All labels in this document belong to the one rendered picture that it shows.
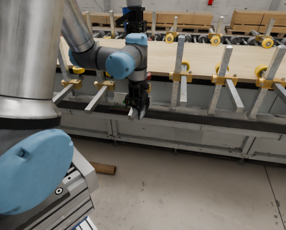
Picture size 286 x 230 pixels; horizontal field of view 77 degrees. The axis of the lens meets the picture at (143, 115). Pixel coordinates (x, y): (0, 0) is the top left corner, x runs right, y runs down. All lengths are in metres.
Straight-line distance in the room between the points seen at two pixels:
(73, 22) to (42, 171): 0.38
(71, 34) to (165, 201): 1.36
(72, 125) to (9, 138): 1.78
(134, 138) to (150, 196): 0.56
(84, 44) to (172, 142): 1.38
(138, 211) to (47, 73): 1.38
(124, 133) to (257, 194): 1.27
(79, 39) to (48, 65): 0.29
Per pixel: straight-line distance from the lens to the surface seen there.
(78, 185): 0.53
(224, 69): 1.12
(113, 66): 0.53
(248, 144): 1.81
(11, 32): 0.26
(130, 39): 0.62
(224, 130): 1.40
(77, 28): 0.54
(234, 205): 1.72
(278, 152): 2.00
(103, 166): 1.70
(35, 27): 0.26
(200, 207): 1.62
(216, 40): 2.00
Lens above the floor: 1.41
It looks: 37 degrees down
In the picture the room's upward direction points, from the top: straight up
